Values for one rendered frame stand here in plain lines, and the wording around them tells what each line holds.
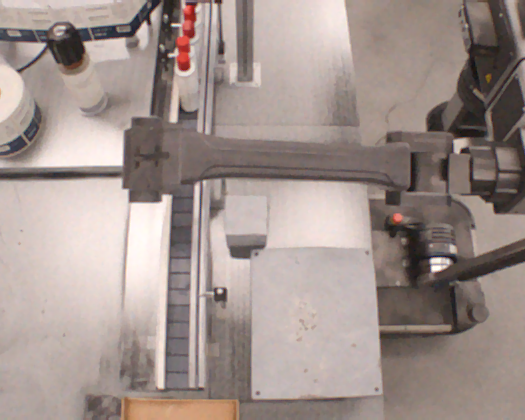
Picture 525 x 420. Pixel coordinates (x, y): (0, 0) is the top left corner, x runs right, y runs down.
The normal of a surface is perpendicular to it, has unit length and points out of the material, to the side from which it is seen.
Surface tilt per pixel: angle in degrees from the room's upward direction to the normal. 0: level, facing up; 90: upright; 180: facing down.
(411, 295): 0
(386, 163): 31
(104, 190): 0
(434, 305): 0
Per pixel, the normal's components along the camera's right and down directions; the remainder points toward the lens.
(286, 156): 0.34, 0.04
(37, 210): 0.03, -0.39
